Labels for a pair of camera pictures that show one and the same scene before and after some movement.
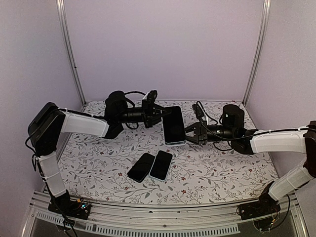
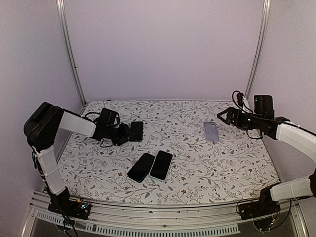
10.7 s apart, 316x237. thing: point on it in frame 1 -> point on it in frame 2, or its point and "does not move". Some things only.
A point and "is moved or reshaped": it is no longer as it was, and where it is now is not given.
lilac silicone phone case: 174,127 is moved or reshaped
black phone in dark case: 139,170 does not move
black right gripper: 195,127 -> 232,111
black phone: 161,165 does not move
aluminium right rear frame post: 259,49 does not move
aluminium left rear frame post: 60,4 does not move
